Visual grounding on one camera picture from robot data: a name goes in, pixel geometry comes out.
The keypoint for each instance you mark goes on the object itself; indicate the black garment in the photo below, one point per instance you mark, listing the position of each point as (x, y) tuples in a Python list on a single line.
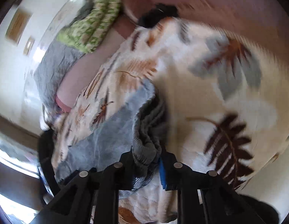
[(45, 150)]

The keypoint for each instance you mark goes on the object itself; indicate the blue denim jeans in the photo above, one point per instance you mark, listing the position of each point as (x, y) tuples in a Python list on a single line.
[(137, 127)]

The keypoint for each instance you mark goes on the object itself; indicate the green patterned cloth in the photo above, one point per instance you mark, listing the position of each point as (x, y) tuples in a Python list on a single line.
[(86, 34)]

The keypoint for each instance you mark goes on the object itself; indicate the large wooden wall frame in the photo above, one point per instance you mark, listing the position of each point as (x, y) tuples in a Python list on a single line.
[(17, 25)]

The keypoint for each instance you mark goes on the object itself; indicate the cream leaf print blanket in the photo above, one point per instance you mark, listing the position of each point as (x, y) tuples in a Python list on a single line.
[(227, 105)]

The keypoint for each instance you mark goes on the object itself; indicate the grey quilted pillow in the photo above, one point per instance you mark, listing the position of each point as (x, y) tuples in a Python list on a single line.
[(57, 61)]

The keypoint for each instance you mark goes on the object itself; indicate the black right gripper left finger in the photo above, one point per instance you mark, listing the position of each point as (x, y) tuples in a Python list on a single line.
[(74, 203)]

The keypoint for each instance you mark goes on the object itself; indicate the small wooden wall frame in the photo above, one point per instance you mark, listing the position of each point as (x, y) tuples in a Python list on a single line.
[(28, 46)]

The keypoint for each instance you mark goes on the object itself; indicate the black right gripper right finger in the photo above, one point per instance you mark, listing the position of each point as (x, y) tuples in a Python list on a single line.
[(206, 198)]

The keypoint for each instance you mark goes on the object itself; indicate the pink bed sheet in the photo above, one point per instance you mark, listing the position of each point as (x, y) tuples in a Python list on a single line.
[(263, 21)]

